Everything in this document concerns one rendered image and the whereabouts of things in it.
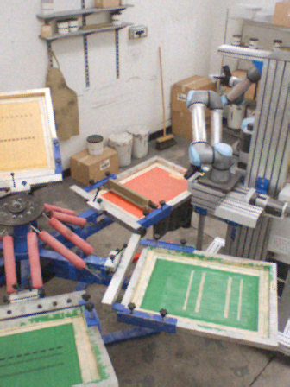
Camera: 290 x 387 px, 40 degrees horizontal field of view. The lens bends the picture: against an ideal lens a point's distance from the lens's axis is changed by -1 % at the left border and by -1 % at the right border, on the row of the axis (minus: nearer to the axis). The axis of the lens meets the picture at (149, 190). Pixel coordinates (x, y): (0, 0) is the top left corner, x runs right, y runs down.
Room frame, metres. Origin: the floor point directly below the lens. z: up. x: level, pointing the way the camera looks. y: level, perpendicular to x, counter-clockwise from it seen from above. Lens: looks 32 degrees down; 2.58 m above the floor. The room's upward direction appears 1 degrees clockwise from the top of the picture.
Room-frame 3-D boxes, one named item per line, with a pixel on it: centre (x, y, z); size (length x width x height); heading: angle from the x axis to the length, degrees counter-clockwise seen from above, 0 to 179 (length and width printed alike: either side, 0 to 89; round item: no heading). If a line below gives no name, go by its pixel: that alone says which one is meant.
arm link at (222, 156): (2.25, -0.45, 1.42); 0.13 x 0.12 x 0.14; 92
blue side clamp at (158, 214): (2.19, -0.04, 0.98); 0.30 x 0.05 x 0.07; 137
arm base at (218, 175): (2.25, -0.46, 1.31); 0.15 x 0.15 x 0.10
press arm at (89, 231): (2.24, 0.30, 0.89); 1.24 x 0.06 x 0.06; 137
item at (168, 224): (2.47, -0.17, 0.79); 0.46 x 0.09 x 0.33; 137
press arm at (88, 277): (1.65, 0.12, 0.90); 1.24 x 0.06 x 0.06; 77
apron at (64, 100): (4.29, 1.05, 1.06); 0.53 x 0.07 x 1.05; 137
